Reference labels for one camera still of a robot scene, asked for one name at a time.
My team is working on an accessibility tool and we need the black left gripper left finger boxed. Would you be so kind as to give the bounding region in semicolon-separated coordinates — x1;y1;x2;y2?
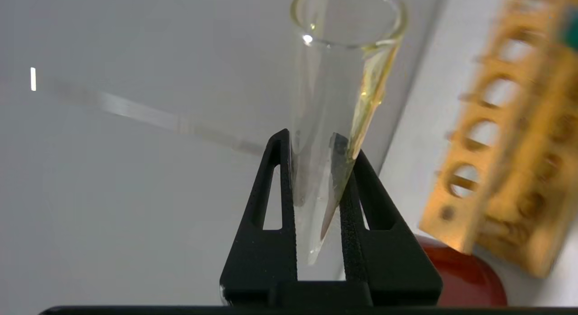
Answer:
219;128;299;307

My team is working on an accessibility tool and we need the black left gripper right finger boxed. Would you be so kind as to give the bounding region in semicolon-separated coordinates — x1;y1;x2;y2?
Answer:
331;133;443;307

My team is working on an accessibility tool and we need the yellow liquid test tube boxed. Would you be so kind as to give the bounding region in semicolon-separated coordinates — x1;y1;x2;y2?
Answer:
289;0;409;266

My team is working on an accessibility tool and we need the wooden test tube rack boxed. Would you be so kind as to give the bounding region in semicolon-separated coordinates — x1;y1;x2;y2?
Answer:
419;0;578;279

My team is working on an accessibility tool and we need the red cup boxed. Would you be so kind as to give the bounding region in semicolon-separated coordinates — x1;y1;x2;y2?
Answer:
413;235;508;307

